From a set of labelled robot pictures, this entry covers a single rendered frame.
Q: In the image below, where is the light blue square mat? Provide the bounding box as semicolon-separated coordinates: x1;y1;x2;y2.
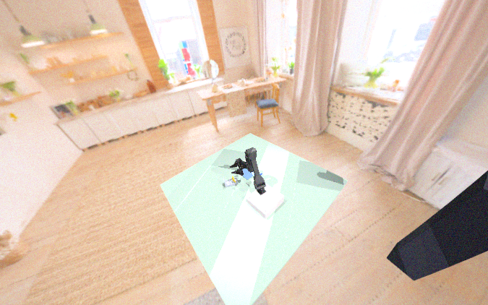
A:
242;169;254;180

